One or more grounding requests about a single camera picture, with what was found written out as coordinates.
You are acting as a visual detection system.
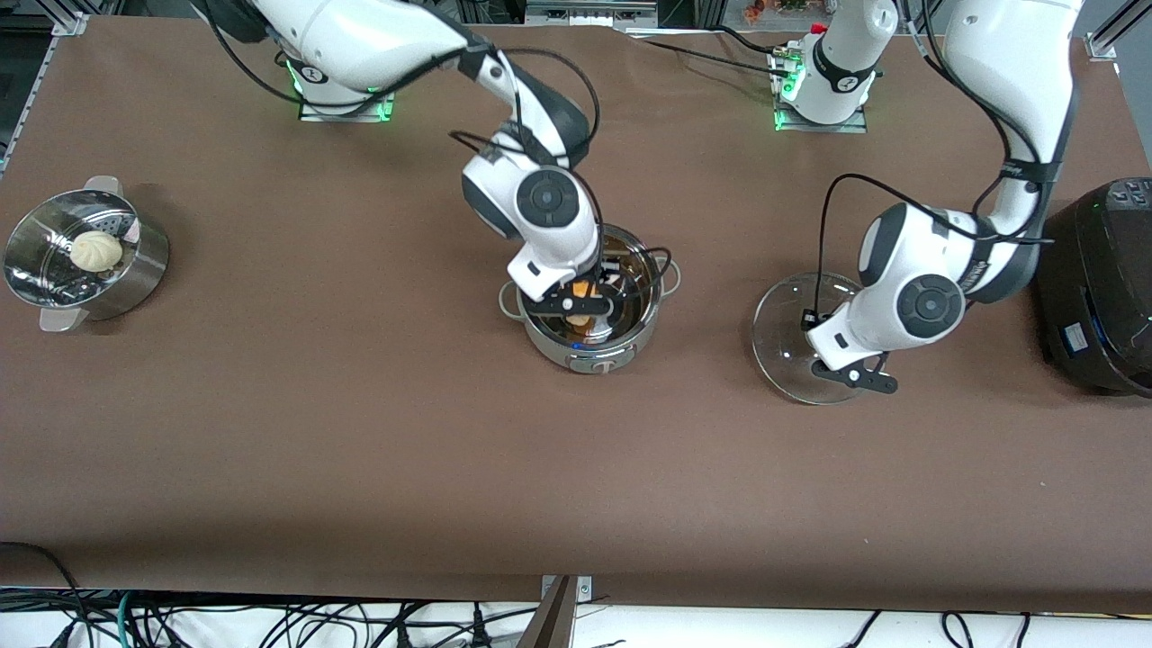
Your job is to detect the glass pot lid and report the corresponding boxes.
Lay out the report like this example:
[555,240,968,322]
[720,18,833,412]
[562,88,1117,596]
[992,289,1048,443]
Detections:
[751,272,890,407]

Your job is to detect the yellow corn cob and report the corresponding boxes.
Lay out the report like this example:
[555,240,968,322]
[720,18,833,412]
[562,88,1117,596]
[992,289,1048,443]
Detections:
[563,279,599,345]

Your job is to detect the stainless steel cooking pot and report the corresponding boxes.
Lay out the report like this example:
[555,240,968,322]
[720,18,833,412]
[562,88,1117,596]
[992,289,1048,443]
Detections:
[499,222,682,376]

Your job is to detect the steel steamer pot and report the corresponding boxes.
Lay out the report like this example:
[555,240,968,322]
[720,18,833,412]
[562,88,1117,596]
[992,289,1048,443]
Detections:
[3,175,170,333]

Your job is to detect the grey equipment box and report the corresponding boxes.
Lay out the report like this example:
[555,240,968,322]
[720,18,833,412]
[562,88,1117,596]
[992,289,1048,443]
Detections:
[525,0,660,28]

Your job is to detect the black rice cooker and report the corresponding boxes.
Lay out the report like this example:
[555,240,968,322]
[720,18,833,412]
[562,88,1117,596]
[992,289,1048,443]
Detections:
[1030,177,1152,398]

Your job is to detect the white steamed bun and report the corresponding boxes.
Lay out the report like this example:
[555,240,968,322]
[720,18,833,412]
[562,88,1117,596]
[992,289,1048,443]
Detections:
[70,230,123,273]

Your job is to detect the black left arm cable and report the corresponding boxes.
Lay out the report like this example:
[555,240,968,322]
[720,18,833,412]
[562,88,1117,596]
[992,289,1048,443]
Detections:
[799,0,1058,318]

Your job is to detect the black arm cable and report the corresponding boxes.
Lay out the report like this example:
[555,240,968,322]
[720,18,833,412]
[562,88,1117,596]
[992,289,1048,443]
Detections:
[799,0,1058,318]
[205,18,674,275]

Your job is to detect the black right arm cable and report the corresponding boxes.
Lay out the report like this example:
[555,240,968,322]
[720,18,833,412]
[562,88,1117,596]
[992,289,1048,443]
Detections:
[205,18,674,275]

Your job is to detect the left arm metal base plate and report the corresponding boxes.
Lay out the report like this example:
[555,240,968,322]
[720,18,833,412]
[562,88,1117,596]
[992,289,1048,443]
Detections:
[772,49,870,135]

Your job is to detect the long black table cable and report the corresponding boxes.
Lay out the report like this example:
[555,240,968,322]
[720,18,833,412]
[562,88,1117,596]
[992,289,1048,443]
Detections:
[628,36,786,82]

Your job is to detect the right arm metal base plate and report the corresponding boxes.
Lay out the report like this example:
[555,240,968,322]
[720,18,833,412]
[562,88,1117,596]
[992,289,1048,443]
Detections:
[299,85,398,123]

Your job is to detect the metal table edge bracket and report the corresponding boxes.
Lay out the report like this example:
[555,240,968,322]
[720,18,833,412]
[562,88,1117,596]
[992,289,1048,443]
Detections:
[540,574,594,606]

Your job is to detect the black tangled floor cables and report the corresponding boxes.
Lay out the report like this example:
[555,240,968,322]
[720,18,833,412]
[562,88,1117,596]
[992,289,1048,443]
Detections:
[135,598,509,648]

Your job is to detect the aluminium frame profile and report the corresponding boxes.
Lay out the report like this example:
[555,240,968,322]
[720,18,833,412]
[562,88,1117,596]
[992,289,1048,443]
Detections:
[47,0,93,37]

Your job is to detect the black looped floor cable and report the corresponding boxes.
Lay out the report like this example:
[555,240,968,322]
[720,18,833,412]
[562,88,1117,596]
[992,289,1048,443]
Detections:
[0,540,95,648]

